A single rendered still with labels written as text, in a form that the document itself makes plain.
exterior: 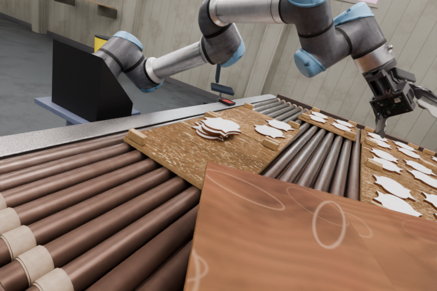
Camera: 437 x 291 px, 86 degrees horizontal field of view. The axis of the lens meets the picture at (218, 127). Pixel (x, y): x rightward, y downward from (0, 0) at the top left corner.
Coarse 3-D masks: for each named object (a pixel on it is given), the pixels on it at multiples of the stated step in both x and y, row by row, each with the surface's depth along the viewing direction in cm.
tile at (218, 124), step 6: (210, 120) 84; (216, 120) 86; (222, 120) 88; (228, 120) 90; (210, 126) 79; (216, 126) 80; (222, 126) 82; (228, 126) 84; (234, 126) 86; (222, 132) 79; (228, 132) 80; (234, 132) 82; (240, 132) 82
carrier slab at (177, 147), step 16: (160, 128) 77; (176, 128) 80; (160, 144) 67; (176, 144) 69; (192, 144) 72; (208, 144) 75; (224, 144) 79; (240, 144) 82; (256, 144) 87; (160, 160) 60; (176, 160) 61; (192, 160) 63; (208, 160) 66; (224, 160) 68; (240, 160) 71; (256, 160) 74; (192, 176) 57
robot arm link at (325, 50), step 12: (324, 36) 50; (336, 36) 53; (348, 36) 52; (300, 48) 56; (312, 48) 52; (324, 48) 51; (336, 48) 53; (348, 48) 53; (300, 60) 55; (312, 60) 53; (324, 60) 53; (336, 60) 54; (300, 72) 59; (312, 72) 54
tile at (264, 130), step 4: (256, 128) 101; (260, 128) 103; (264, 128) 104; (268, 128) 106; (272, 128) 108; (256, 132) 99; (260, 132) 98; (264, 132) 100; (268, 132) 101; (272, 132) 103; (276, 132) 104; (280, 132) 106; (272, 136) 97; (276, 136) 99; (280, 136) 100
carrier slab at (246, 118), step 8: (216, 112) 109; (224, 112) 113; (232, 112) 117; (240, 112) 120; (248, 112) 125; (256, 112) 130; (232, 120) 105; (240, 120) 108; (248, 120) 112; (256, 120) 116; (264, 120) 119; (240, 128) 98; (248, 128) 101; (248, 136) 92; (256, 136) 94; (264, 136) 97; (288, 136) 106; (280, 144) 94
